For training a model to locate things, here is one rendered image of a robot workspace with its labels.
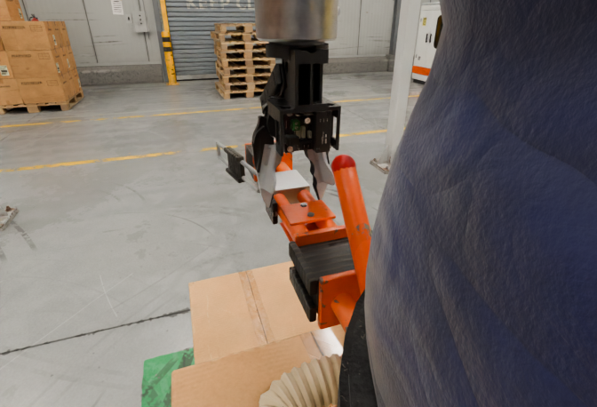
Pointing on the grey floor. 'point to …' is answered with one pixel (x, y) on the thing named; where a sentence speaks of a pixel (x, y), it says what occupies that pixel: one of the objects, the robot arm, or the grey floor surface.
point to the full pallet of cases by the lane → (35, 62)
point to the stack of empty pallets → (244, 69)
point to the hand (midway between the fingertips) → (292, 193)
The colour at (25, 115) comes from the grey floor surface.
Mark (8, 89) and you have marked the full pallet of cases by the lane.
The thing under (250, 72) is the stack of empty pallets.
